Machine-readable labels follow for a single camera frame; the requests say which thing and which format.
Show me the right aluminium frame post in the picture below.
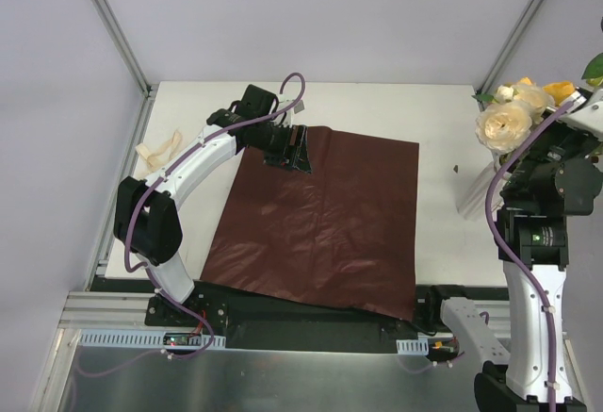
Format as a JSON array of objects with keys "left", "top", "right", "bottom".
[{"left": 474, "top": 0, "right": 546, "bottom": 93}]

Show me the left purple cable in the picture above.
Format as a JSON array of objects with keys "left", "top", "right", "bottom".
[{"left": 74, "top": 72, "right": 306, "bottom": 377}]

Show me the left white cable duct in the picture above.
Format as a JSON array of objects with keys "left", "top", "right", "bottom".
[{"left": 79, "top": 329, "right": 226, "bottom": 351}]

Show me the white cable duct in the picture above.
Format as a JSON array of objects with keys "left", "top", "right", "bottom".
[
  {"left": 79, "top": 329, "right": 226, "bottom": 351},
  {"left": 396, "top": 338, "right": 430, "bottom": 356}
]

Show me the white cream rose stem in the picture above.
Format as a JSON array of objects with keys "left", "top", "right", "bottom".
[{"left": 473, "top": 77, "right": 555, "bottom": 155}]

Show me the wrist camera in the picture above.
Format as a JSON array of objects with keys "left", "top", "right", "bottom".
[
  {"left": 561, "top": 87, "right": 602, "bottom": 141},
  {"left": 277, "top": 96, "right": 304, "bottom": 114}
]

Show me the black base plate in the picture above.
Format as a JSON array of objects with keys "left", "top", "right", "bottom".
[{"left": 89, "top": 274, "right": 481, "bottom": 366}]

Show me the yellow rose stem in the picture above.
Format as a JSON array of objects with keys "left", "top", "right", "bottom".
[{"left": 543, "top": 81, "right": 576, "bottom": 107}]

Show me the left aluminium frame post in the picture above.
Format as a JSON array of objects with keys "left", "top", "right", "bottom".
[{"left": 70, "top": 0, "right": 158, "bottom": 97}]

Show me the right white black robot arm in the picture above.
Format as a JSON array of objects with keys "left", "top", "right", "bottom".
[{"left": 424, "top": 122, "right": 602, "bottom": 411}]

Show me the aluminium frame post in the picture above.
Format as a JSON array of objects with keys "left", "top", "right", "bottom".
[
  {"left": 474, "top": 0, "right": 546, "bottom": 93},
  {"left": 70, "top": 0, "right": 158, "bottom": 97}
]

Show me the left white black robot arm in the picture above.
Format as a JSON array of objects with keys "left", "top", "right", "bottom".
[{"left": 113, "top": 85, "right": 312, "bottom": 326}]

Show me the right white cable duct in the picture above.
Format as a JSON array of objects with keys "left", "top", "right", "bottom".
[{"left": 396, "top": 338, "right": 430, "bottom": 356}]

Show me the white ribbed vase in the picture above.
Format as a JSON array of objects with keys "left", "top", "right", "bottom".
[{"left": 456, "top": 157, "right": 508, "bottom": 221}]

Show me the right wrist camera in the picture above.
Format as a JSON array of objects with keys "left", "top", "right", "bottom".
[{"left": 561, "top": 87, "right": 602, "bottom": 141}]

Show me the artificial flower bouquet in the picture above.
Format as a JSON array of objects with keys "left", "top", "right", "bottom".
[{"left": 581, "top": 53, "right": 603, "bottom": 87}]

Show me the cream ribbon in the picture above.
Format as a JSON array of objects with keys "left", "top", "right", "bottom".
[{"left": 136, "top": 130, "right": 183, "bottom": 173}]

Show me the red wrapping paper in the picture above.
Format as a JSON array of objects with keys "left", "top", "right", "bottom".
[{"left": 201, "top": 126, "right": 419, "bottom": 321}]

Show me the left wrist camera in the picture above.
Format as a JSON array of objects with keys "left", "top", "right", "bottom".
[{"left": 277, "top": 96, "right": 304, "bottom": 114}]

